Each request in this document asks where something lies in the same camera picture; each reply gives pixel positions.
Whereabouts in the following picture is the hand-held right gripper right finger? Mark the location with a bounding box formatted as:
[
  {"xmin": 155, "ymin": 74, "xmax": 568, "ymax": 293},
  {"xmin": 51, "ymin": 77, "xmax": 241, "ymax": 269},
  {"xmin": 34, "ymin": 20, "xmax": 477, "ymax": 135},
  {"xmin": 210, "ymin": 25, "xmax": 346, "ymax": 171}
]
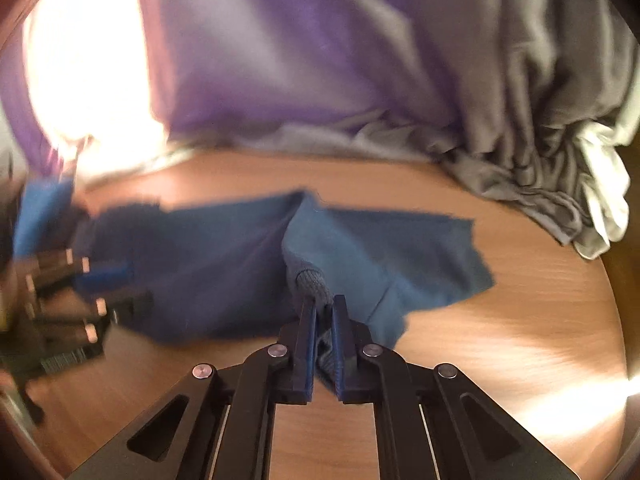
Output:
[{"xmin": 331, "ymin": 294, "xmax": 581, "ymax": 480}]

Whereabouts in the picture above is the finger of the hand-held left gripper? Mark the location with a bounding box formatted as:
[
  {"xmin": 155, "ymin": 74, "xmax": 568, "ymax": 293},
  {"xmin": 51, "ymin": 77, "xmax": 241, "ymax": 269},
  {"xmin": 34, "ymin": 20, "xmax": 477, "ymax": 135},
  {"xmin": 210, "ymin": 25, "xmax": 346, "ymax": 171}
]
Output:
[
  {"xmin": 25, "ymin": 291, "xmax": 155, "ymax": 348},
  {"xmin": 20, "ymin": 247, "xmax": 135, "ymax": 296}
]

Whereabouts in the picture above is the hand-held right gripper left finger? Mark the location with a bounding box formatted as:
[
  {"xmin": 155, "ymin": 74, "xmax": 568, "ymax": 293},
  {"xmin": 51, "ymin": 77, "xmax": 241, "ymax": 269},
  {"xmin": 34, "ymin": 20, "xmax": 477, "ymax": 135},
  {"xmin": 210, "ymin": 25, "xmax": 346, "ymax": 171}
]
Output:
[{"xmin": 67, "ymin": 295, "xmax": 319, "ymax": 480}]

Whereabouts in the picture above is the stack of dark clothes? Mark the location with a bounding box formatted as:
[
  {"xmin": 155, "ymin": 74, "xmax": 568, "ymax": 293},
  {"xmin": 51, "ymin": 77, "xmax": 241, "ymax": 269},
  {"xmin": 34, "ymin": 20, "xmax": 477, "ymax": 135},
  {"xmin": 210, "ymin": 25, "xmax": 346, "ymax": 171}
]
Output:
[{"xmin": 14, "ymin": 180, "xmax": 497, "ymax": 393}]

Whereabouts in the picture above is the purple curtain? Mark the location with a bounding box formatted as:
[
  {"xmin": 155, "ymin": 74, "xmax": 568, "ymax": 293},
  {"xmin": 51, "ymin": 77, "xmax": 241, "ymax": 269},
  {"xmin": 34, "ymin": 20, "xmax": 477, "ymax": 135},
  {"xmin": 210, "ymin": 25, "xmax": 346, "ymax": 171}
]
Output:
[
  {"xmin": 0, "ymin": 35, "xmax": 63, "ymax": 176},
  {"xmin": 132, "ymin": 0, "xmax": 473, "ymax": 161}
]

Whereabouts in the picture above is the pale pink curtain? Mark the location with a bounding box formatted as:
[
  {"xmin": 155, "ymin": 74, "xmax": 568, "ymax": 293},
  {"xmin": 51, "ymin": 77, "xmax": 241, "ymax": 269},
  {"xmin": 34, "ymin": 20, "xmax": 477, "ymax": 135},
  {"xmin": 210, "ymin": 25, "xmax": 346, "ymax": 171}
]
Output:
[{"xmin": 22, "ymin": 0, "xmax": 173, "ymax": 186}]

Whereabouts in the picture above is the white cloth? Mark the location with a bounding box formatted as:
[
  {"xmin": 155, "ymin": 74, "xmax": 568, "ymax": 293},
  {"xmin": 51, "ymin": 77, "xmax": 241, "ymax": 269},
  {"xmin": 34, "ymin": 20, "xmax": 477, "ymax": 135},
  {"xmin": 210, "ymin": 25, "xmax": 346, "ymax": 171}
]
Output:
[{"xmin": 572, "ymin": 105, "xmax": 640, "ymax": 261}]

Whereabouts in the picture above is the grey curtain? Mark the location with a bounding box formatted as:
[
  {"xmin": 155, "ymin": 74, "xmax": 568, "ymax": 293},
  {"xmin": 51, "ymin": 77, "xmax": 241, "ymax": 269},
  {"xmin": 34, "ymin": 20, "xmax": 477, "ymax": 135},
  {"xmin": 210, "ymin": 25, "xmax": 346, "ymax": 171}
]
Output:
[{"xmin": 440, "ymin": 0, "xmax": 640, "ymax": 246}]

